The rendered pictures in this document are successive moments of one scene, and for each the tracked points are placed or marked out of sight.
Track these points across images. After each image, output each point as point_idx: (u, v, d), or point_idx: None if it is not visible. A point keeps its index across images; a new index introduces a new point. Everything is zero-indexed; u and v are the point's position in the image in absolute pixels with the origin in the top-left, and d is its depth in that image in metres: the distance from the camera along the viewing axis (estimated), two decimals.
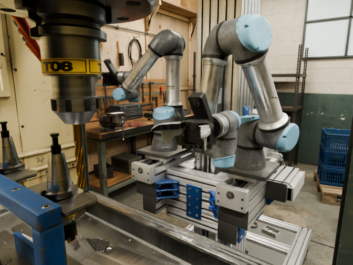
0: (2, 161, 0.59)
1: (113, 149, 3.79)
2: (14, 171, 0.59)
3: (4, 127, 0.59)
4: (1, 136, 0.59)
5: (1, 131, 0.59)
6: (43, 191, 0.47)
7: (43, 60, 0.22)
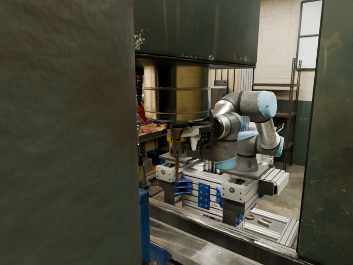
0: None
1: None
2: None
3: None
4: None
5: None
6: None
7: (170, 137, 0.63)
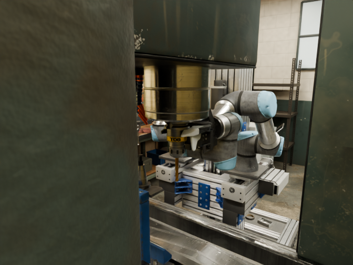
0: None
1: None
2: None
3: None
4: None
5: None
6: None
7: (170, 137, 0.63)
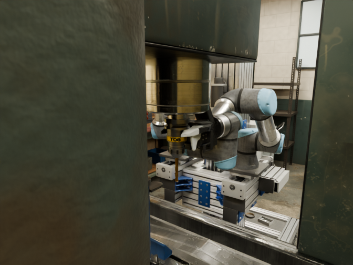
0: None
1: None
2: None
3: None
4: None
5: None
6: None
7: (170, 137, 0.63)
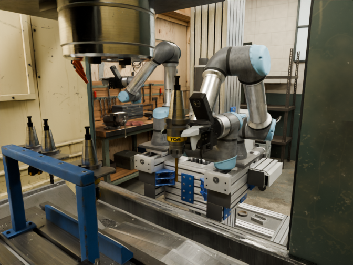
0: (45, 147, 0.82)
1: (115, 147, 4.02)
2: (53, 154, 0.83)
3: (46, 123, 0.82)
4: (43, 130, 0.82)
5: (44, 126, 0.82)
6: (79, 164, 0.70)
7: (170, 137, 0.63)
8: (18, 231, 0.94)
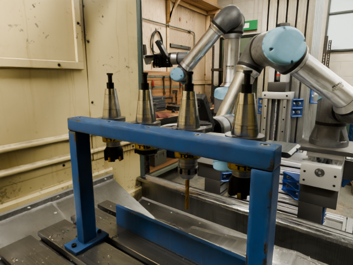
0: (144, 116, 0.53)
1: None
2: None
3: (146, 79, 0.53)
4: (142, 89, 0.53)
5: (143, 83, 0.53)
6: (232, 136, 0.41)
7: (179, 152, 0.48)
8: (86, 243, 0.65)
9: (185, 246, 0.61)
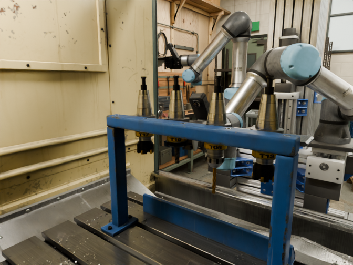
0: (176, 113, 0.62)
1: None
2: (186, 122, 0.62)
3: (177, 81, 0.62)
4: (174, 90, 0.62)
5: (175, 84, 0.62)
6: (257, 130, 0.50)
7: (209, 144, 0.56)
8: (121, 226, 0.74)
9: (208, 227, 0.69)
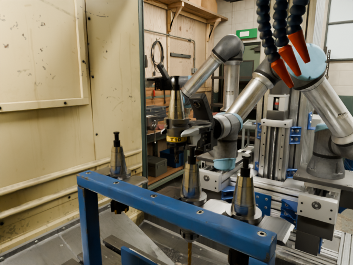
0: (176, 113, 0.62)
1: None
2: (186, 122, 0.62)
3: (177, 81, 0.62)
4: (174, 90, 0.62)
5: (175, 84, 0.62)
6: (231, 215, 0.45)
7: None
8: None
9: None
